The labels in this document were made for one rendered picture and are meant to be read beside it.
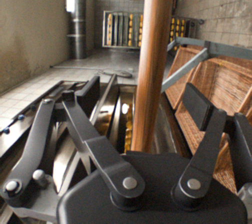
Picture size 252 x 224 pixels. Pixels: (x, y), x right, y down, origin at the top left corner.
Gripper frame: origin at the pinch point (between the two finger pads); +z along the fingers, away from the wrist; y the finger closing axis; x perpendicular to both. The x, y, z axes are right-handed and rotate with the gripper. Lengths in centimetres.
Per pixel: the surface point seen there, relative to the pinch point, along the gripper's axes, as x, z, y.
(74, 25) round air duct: 19, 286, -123
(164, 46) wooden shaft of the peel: 6.0, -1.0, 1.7
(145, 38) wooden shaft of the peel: 6.6, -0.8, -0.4
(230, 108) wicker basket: -29, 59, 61
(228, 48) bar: 6.0, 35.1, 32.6
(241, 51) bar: 6, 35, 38
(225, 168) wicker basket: -45, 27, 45
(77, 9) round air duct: 52, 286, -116
